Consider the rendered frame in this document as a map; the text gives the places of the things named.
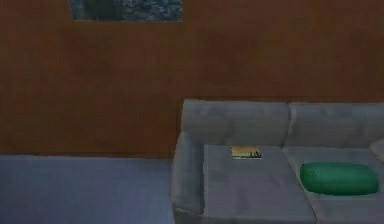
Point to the grey framed wall picture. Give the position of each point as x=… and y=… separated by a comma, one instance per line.
x=126, y=10

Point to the grey sofa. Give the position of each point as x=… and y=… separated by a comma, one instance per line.
x=253, y=186

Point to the green cushion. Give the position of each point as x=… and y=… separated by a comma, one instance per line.
x=338, y=178

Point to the yellow flat book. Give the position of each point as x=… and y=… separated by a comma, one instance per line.
x=246, y=152

